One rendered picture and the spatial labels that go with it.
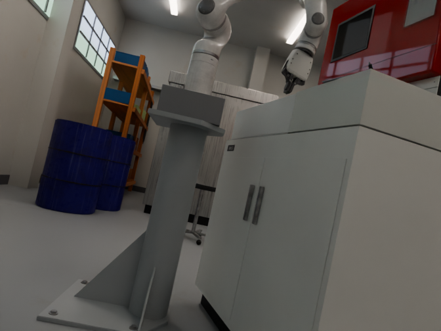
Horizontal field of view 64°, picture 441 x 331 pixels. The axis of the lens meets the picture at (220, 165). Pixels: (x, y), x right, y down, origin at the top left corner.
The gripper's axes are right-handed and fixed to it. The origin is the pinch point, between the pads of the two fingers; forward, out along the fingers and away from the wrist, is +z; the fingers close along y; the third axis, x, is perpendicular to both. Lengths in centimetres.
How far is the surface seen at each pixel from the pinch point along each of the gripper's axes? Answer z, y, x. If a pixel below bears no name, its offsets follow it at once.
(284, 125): 17.7, 0.7, 11.3
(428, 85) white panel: -29, -53, 11
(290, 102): 9.6, 2.4, 12.1
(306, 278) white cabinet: 61, -9, 42
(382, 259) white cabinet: 49, -22, 50
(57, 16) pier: -89, 174, -383
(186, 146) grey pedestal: 36.4, 23.8, -16.7
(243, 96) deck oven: -96, -79, -310
